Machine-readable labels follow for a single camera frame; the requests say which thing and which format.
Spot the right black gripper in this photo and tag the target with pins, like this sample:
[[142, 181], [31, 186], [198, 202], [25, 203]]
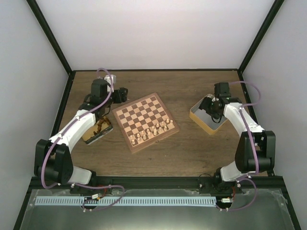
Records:
[[204, 105]]

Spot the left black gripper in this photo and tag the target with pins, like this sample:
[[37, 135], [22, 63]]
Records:
[[121, 96]]

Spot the cream tin with light pieces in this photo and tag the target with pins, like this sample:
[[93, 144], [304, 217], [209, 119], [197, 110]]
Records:
[[204, 120]]

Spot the light wooden chess piece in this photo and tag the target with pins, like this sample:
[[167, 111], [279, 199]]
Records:
[[149, 133]]

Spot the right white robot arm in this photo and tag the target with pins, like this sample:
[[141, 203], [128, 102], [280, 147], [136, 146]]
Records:
[[255, 152]]

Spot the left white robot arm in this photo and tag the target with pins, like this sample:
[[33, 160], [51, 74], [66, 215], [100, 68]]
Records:
[[53, 163]]

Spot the gold tin with dark pieces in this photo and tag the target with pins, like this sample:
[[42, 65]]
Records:
[[101, 128]]

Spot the wooden chessboard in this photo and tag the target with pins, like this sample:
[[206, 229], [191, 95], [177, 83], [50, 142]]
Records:
[[139, 115]]

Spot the light blue slotted strip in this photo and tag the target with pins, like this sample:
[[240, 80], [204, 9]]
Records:
[[202, 201]]

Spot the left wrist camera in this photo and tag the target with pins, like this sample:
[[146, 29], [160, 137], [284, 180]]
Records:
[[110, 79]]

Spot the black mounting rail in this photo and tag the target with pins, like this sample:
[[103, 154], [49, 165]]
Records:
[[202, 184]]

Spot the black enclosure frame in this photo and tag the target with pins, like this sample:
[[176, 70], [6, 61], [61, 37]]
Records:
[[250, 53]]

